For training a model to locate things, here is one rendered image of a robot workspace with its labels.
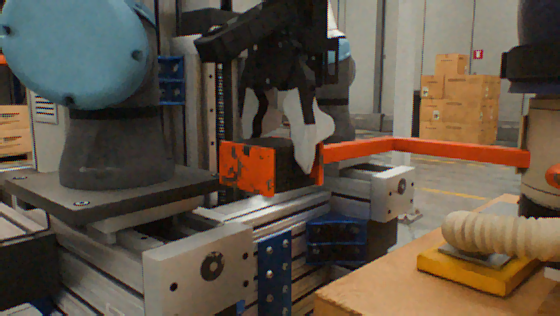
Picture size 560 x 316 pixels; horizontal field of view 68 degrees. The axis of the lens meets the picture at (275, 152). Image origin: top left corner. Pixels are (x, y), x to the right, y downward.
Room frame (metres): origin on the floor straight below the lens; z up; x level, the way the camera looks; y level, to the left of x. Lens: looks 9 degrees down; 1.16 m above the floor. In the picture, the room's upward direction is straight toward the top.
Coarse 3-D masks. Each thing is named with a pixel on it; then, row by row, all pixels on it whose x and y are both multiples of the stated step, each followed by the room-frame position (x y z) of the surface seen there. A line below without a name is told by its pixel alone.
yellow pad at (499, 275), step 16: (432, 256) 0.46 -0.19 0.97; (448, 256) 0.46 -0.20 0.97; (464, 256) 0.45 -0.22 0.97; (480, 256) 0.45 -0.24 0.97; (496, 256) 0.45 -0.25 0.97; (512, 256) 0.45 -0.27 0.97; (432, 272) 0.45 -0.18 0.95; (448, 272) 0.44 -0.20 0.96; (464, 272) 0.43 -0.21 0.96; (480, 272) 0.42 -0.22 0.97; (496, 272) 0.42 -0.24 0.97; (512, 272) 0.42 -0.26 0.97; (528, 272) 0.45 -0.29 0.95; (480, 288) 0.41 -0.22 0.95; (496, 288) 0.40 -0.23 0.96; (512, 288) 0.41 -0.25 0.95
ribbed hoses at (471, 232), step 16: (448, 224) 0.43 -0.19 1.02; (464, 224) 0.41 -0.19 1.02; (480, 224) 0.40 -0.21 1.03; (496, 224) 0.38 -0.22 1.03; (512, 224) 0.38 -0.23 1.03; (528, 224) 0.37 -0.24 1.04; (544, 224) 0.37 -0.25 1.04; (448, 240) 0.42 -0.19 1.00; (464, 240) 0.40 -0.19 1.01; (480, 240) 0.39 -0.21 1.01; (496, 240) 0.38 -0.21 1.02; (512, 240) 0.37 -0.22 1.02; (528, 240) 0.36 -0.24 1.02; (544, 240) 0.36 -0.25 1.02; (528, 256) 0.37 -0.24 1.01; (544, 256) 0.36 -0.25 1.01
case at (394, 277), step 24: (432, 240) 0.57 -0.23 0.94; (384, 264) 0.49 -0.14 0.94; (408, 264) 0.49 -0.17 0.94; (336, 288) 0.42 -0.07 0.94; (360, 288) 0.42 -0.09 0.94; (384, 288) 0.42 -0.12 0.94; (408, 288) 0.42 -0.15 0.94; (432, 288) 0.42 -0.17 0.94; (456, 288) 0.42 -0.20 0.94; (528, 288) 0.42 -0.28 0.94; (552, 288) 0.42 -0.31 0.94; (336, 312) 0.40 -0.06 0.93; (360, 312) 0.38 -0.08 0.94; (384, 312) 0.38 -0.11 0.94; (408, 312) 0.38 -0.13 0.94; (432, 312) 0.38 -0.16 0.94; (456, 312) 0.38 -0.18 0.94; (480, 312) 0.38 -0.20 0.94; (504, 312) 0.38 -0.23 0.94; (528, 312) 0.38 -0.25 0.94; (552, 312) 0.38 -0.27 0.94
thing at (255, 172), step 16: (224, 144) 0.46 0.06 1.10; (240, 144) 0.44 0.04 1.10; (256, 144) 0.44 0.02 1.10; (272, 144) 0.44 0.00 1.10; (288, 144) 0.44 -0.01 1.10; (320, 144) 0.45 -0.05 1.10; (224, 160) 0.46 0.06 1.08; (240, 160) 0.44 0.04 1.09; (256, 160) 0.42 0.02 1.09; (272, 160) 0.40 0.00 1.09; (288, 160) 0.44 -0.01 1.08; (320, 160) 0.45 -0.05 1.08; (224, 176) 0.46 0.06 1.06; (240, 176) 0.44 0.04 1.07; (256, 176) 0.42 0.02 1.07; (272, 176) 0.40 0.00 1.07; (288, 176) 0.44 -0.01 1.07; (304, 176) 0.45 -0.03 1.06; (320, 176) 0.46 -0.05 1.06; (256, 192) 0.42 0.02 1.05; (272, 192) 0.40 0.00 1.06
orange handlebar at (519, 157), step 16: (336, 144) 0.54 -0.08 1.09; (352, 144) 0.55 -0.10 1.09; (368, 144) 0.58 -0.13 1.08; (384, 144) 0.60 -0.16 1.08; (400, 144) 0.62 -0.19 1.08; (416, 144) 0.60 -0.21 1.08; (432, 144) 0.58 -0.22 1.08; (448, 144) 0.56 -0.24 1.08; (464, 144) 0.55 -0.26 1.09; (336, 160) 0.53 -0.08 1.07; (480, 160) 0.53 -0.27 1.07; (496, 160) 0.52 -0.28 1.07; (512, 160) 0.50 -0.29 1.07; (528, 160) 0.49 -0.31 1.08
